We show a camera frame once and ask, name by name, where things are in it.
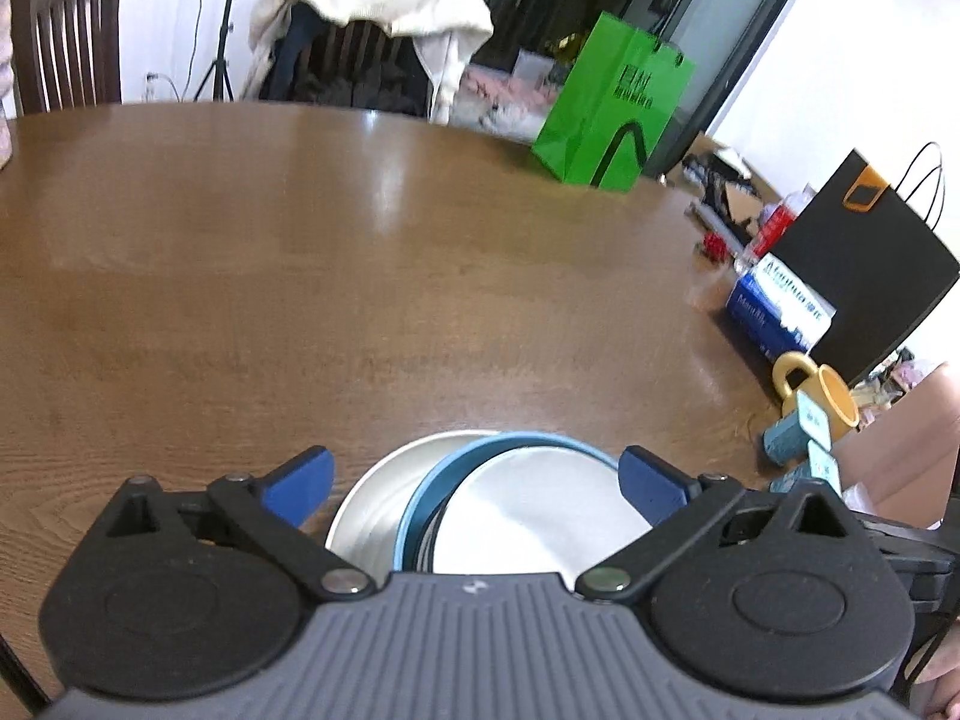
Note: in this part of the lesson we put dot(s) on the yellow mug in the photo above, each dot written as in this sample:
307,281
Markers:
832,394

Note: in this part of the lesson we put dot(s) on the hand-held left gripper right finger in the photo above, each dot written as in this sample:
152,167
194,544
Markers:
652,484

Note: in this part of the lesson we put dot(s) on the cardboard box with clutter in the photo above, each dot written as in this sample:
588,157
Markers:
731,199

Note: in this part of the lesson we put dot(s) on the blue bowl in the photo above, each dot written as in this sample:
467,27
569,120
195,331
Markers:
427,491

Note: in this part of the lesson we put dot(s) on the white bowl black rim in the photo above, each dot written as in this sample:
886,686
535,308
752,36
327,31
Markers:
540,510

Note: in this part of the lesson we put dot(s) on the pink wrapped roll pack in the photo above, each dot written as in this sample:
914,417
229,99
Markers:
4,52

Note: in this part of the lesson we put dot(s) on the black paper bag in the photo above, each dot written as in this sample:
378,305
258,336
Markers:
862,270

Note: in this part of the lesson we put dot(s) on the white wall outlet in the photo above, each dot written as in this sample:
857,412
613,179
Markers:
150,79

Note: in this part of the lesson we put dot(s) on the dark blue garment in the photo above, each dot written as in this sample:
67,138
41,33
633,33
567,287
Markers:
296,45

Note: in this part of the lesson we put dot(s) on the black crumpled garment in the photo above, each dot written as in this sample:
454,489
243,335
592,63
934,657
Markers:
367,94

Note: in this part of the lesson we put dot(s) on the person's right hand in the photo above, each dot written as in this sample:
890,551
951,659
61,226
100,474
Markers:
946,661

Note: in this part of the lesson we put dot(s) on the wooden chair with cushion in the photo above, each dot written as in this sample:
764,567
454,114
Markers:
360,52

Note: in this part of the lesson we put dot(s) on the red white packet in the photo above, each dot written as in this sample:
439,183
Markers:
776,229

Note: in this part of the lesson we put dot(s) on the teal block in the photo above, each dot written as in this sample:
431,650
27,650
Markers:
787,439
821,469

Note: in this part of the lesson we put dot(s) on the cream plate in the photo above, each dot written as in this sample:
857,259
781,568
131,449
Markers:
367,510

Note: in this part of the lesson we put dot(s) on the red artificial flower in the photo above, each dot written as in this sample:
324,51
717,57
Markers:
714,246

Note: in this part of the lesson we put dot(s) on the green paper bag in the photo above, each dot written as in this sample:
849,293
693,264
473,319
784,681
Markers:
600,105

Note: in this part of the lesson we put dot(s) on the blue tissue box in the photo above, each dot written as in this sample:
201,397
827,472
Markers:
765,315

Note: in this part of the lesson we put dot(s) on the dark phone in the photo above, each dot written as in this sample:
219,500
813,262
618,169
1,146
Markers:
716,219

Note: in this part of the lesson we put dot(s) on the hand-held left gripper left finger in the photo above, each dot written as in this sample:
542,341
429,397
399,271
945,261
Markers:
300,484

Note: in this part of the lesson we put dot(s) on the person's right forearm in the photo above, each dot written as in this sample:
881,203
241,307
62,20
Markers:
907,442

